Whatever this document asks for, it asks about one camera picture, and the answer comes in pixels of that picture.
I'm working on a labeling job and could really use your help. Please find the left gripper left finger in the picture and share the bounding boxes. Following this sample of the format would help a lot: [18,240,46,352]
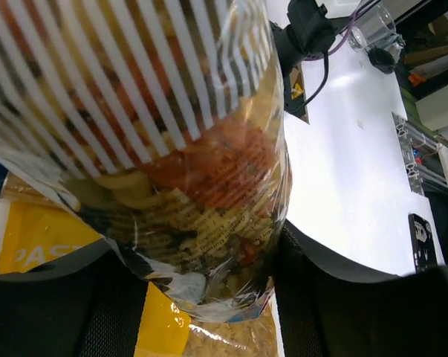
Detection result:
[0,241,148,356]

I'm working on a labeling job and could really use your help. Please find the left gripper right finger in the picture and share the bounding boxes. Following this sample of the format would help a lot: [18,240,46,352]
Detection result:
[275,222,448,356]

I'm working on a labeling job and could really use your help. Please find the dark blue fusilli bag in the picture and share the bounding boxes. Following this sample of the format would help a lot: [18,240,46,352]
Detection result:
[0,1,291,323]

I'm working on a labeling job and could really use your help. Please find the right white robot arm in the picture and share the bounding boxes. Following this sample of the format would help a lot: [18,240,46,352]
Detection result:
[270,0,337,77]

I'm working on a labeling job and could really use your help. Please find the yellow pasta time bag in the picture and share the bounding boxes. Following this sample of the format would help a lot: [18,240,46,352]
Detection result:
[0,202,279,356]

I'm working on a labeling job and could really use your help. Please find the black smartphone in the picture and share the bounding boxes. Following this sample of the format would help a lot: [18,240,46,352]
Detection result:
[409,213,438,273]

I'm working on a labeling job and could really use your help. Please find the la sicilia spaghetti pack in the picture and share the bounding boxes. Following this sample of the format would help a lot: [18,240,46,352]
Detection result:
[0,164,59,208]

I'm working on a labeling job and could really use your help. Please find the clear plastic cup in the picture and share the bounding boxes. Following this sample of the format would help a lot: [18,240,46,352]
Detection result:
[348,3,396,51]

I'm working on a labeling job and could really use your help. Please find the aluminium frame rail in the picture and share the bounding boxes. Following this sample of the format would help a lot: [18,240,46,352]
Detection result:
[392,113,424,196]

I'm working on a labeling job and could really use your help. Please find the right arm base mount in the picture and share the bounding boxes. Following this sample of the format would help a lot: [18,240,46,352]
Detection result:
[283,64,309,123]

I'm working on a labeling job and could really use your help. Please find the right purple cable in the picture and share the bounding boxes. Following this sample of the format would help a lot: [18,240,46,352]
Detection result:
[327,0,380,57]

